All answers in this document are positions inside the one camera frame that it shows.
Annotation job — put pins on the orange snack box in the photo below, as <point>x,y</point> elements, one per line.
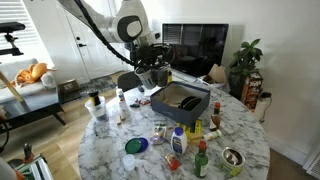
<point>251,90</point>

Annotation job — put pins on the black office chair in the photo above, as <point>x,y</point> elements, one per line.
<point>128,81</point>

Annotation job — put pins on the small red cap bottle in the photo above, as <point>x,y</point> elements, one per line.
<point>172,161</point>

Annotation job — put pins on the large clear plastic cup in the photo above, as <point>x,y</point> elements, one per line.
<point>98,112</point>

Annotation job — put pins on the navy blue cardboard box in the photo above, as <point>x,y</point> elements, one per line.
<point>166,101</point>

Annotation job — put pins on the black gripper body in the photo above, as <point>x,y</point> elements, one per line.
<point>151,57</point>

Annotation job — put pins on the black round object in box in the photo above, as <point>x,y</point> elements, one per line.
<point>189,103</point>

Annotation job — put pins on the small black green tool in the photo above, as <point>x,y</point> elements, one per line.
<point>134,105</point>

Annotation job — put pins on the blue plastic lid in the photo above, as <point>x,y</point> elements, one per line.
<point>144,144</point>

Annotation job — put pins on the red candy wrappers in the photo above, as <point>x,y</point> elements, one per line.
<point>142,102</point>

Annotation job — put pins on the white spray bottle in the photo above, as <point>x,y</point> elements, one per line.
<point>122,104</point>

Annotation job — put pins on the white bottle blue cap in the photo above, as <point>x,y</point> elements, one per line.
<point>178,140</point>

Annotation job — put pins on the small white green bottle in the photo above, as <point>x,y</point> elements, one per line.
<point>212,135</point>

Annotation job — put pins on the grey sofa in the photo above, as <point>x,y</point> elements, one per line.
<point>40,101</point>

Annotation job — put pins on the small clear plastic cup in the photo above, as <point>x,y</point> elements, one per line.
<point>129,162</point>

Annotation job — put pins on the dark grey cup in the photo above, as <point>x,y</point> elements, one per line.
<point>161,76</point>

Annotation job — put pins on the snack packet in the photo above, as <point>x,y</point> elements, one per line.
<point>158,134</point>

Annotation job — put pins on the potted green plant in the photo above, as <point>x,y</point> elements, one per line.
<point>244,62</point>

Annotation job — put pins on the orange plush toy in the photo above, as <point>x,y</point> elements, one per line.
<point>32,74</point>

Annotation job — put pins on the grey metal cup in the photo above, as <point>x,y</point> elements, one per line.
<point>145,77</point>

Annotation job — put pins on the green plastic lid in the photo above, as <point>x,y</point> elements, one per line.
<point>133,146</point>

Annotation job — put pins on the green glass bottle red cap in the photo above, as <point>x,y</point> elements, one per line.
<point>201,161</point>

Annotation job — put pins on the hot sauce bottle red cap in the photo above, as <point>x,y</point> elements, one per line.
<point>215,118</point>

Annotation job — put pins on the black computer monitor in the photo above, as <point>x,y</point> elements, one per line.
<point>194,48</point>

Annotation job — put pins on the green open tin can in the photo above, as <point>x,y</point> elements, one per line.
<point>231,161</point>

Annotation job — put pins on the brown paper bag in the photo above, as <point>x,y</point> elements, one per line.
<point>216,75</point>

